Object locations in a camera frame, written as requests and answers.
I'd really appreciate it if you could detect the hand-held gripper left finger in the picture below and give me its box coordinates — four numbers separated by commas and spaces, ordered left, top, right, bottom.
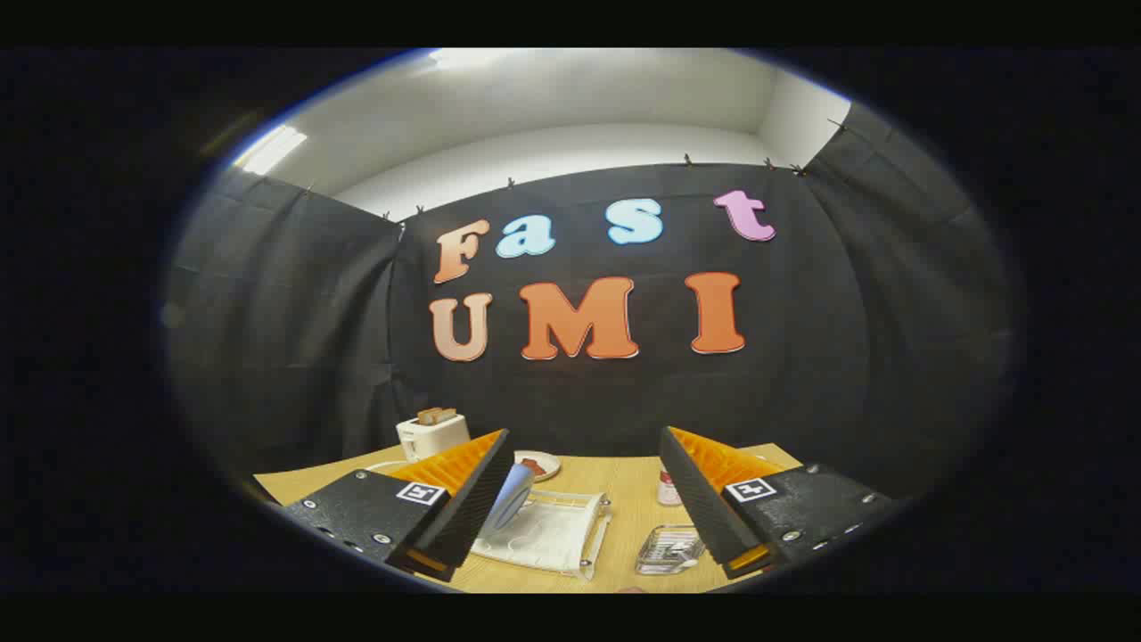
283, 428, 516, 582

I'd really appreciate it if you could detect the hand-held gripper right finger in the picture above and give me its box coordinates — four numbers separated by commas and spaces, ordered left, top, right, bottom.
658, 426, 901, 580

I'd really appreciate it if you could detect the metal spoon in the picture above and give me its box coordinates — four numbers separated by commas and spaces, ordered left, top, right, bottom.
658, 535, 702, 569

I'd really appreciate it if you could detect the blue plate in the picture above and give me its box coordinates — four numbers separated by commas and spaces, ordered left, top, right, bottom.
489, 464, 537, 532

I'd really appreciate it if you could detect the metal wire basket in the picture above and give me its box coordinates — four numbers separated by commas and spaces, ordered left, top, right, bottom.
635, 524, 708, 576

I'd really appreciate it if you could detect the cream round dish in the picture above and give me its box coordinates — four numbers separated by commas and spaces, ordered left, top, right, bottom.
514, 450, 562, 483

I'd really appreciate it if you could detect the white toaster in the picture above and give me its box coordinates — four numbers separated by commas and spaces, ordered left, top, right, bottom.
396, 413, 471, 463

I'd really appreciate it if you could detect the white drip tray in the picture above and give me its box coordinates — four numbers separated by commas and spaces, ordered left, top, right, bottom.
471, 492, 607, 576

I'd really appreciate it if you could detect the black backdrop cloth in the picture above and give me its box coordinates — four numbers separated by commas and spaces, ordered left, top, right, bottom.
165, 103, 1017, 500

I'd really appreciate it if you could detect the ceiling light panel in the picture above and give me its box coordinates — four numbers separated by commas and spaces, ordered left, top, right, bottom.
233, 125, 308, 177

